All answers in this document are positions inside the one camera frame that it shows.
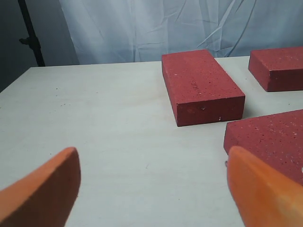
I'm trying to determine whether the black light stand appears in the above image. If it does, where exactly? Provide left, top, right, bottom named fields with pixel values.
left=18, top=0, right=45, bottom=67

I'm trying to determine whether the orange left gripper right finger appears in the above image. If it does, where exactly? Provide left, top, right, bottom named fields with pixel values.
left=227, top=146, right=303, bottom=227

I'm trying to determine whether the red brick with white marks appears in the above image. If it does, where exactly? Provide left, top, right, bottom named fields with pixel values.
left=223, top=110, right=303, bottom=184

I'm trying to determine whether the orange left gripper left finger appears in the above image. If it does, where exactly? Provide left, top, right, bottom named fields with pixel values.
left=0, top=147, right=80, bottom=227

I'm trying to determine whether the light blue backdrop cloth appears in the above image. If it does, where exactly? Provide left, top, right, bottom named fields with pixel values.
left=60, top=0, right=303, bottom=64

